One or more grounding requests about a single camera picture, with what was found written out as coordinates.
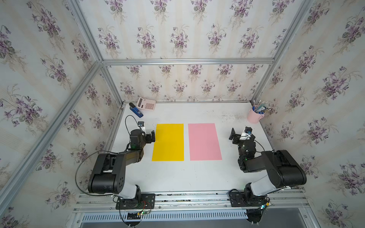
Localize yellow rectangular paper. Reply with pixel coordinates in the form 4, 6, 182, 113
152, 123, 184, 162

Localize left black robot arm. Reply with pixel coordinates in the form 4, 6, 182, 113
87, 129, 156, 200

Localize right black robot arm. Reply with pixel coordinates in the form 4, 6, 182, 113
228, 126, 307, 208

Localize pink rectangular paper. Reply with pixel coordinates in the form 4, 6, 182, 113
188, 123, 222, 161

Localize pink pen cup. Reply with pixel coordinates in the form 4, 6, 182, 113
247, 107, 265, 124

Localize pink calculator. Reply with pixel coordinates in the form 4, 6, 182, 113
136, 97, 156, 111

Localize pens in cup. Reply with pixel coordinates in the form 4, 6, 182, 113
252, 100, 271, 115

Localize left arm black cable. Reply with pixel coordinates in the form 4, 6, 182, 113
75, 114, 139, 197

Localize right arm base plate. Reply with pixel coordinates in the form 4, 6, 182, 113
228, 189, 270, 210

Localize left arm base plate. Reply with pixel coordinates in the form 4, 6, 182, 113
116, 193, 156, 211

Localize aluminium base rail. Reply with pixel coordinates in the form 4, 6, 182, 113
71, 189, 310, 213

